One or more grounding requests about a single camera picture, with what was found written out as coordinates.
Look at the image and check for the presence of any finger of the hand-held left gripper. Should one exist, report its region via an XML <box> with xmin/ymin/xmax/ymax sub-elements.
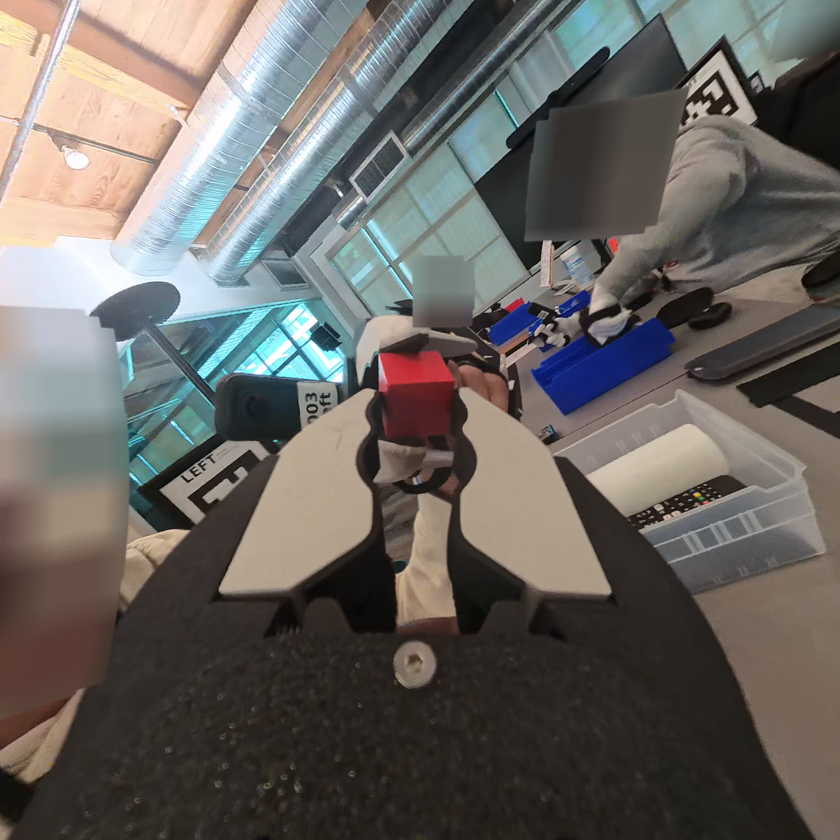
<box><xmin>382</xmin><ymin>330</ymin><xmax>481</xmax><ymax>361</ymax></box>
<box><xmin>375</xmin><ymin>440</ymin><xmax>454</xmax><ymax>487</ymax></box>

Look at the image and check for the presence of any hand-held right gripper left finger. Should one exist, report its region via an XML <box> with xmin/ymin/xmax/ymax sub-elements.
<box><xmin>218</xmin><ymin>390</ymin><xmax>398</xmax><ymax>634</ymax></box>

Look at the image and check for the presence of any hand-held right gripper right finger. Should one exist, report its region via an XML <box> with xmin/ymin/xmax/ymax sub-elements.
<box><xmin>448</xmin><ymin>387</ymin><xmax>616</xmax><ymax>634</ymax></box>

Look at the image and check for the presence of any red cube block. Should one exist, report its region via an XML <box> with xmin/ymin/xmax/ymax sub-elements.
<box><xmin>377</xmin><ymin>352</ymin><xmax>455</xmax><ymax>439</ymax></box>

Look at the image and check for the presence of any clear plastic bin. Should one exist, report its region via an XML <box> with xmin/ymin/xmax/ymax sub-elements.
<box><xmin>553</xmin><ymin>390</ymin><xmax>826</xmax><ymax>595</ymax></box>

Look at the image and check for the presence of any person's left forearm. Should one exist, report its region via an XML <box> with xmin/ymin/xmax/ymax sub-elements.
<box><xmin>395</xmin><ymin>489</ymin><xmax>458</xmax><ymax>634</ymax></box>

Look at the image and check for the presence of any grey desk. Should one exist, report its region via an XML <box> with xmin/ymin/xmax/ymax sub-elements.
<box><xmin>512</xmin><ymin>282</ymin><xmax>840</xmax><ymax>840</ymax></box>

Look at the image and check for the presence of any person's left hand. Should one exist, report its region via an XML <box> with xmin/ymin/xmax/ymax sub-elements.
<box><xmin>458</xmin><ymin>363</ymin><xmax>511</xmax><ymax>421</ymax></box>

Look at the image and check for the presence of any blue plastic bin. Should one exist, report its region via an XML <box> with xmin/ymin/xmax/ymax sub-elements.
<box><xmin>489</xmin><ymin>292</ymin><xmax>593</xmax><ymax>347</ymax></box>
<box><xmin>532</xmin><ymin>318</ymin><xmax>677</xmax><ymax>416</ymax></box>

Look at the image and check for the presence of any framed marker board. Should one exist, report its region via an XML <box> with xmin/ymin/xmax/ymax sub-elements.
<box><xmin>138</xmin><ymin>440</ymin><xmax>273</xmax><ymax>526</ymax></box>
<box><xmin>679</xmin><ymin>36</ymin><xmax>760</xmax><ymax>129</ymax></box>

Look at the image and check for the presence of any white roll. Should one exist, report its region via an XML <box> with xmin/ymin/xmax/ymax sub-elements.
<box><xmin>586</xmin><ymin>423</ymin><xmax>731</xmax><ymax>517</ymax></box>

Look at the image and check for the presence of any black remote with red button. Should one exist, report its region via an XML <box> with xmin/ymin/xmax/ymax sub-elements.
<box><xmin>626</xmin><ymin>476</ymin><xmax>750</xmax><ymax>531</ymax></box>

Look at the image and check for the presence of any white tub blue label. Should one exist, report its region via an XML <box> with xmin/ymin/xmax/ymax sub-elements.
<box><xmin>562</xmin><ymin>241</ymin><xmax>596</xmax><ymax>287</ymax></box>

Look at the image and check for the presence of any large black screen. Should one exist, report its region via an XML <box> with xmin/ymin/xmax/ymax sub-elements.
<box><xmin>474</xmin><ymin>13</ymin><xmax>690</xmax><ymax>271</ymax></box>

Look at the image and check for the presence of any black floor lamp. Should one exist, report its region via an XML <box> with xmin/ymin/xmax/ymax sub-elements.
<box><xmin>91</xmin><ymin>282</ymin><xmax>219</xmax><ymax>403</ymax></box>

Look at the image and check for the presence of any white air vent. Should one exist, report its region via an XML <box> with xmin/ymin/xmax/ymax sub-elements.
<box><xmin>348</xmin><ymin>131</ymin><xmax>409</xmax><ymax>199</ymax></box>

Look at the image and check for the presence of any black oval pad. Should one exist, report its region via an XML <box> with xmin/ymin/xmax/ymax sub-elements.
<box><xmin>656</xmin><ymin>287</ymin><xmax>715</xmax><ymax>327</ymax></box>

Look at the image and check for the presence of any black rounded pad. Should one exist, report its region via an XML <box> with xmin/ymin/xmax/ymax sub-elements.
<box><xmin>684</xmin><ymin>305</ymin><xmax>840</xmax><ymax>383</ymax></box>

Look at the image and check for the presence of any grey metal pipe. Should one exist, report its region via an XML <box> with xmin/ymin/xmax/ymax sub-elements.
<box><xmin>0</xmin><ymin>0</ymin><xmax>81</xmax><ymax>198</ymax></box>

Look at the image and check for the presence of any silver air duct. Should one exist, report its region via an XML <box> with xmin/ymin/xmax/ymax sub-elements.
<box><xmin>193</xmin><ymin>0</ymin><xmax>506</xmax><ymax>287</ymax></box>
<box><xmin>400</xmin><ymin>0</ymin><xmax>592</xmax><ymax>153</ymax></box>
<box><xmin>112</xmin><ymin>0</ymin><xmax>368</xmax><ymax>277</ymax></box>

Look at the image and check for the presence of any wall lamp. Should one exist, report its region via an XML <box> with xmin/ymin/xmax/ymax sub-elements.
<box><xmin>46</xmin><ymin>128</ymin><xmax>160</xmax><ymax>172</ymax></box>

